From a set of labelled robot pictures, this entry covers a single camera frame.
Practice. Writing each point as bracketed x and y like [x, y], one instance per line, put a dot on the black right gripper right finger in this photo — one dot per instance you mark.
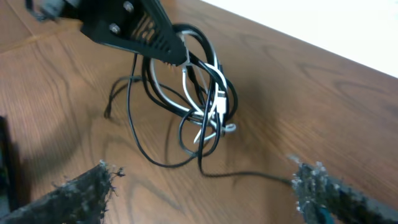
[322, 198]

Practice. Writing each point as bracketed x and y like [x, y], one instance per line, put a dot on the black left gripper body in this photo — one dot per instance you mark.
[55, 9]

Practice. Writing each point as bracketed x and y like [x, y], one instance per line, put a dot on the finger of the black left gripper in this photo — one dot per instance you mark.
[136, 26]

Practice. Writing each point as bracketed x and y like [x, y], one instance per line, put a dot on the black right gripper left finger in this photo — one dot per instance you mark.
[83, 199]

